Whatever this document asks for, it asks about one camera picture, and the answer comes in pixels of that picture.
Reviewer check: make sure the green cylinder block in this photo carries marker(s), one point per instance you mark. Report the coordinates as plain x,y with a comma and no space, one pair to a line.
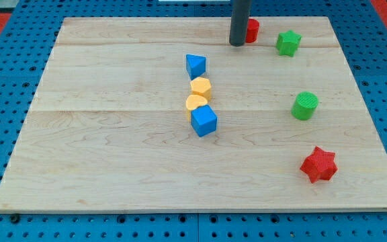
304,105

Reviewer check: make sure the blue triangle block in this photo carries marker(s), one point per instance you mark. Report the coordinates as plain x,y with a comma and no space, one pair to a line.
195,65

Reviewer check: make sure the blue cube block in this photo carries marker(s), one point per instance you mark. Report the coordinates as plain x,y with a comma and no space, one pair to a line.
204,120

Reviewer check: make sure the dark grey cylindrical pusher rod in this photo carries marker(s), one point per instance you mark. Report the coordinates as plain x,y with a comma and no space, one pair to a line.
239,21

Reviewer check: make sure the red cylinder block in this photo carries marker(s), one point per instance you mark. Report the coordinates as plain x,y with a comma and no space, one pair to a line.
252,30

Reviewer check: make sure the green star block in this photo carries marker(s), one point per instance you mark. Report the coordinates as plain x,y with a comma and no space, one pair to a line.
288,43

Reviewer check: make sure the yellow heart block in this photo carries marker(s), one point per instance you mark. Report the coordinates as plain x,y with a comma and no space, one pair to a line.
192,102

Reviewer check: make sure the red star block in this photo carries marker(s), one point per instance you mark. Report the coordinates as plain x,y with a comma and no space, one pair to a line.
319,165

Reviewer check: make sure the yellow hexagon block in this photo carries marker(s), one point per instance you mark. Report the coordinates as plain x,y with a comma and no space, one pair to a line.
201,86

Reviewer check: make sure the light wooden board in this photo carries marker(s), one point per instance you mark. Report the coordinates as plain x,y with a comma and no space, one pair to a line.
107,130

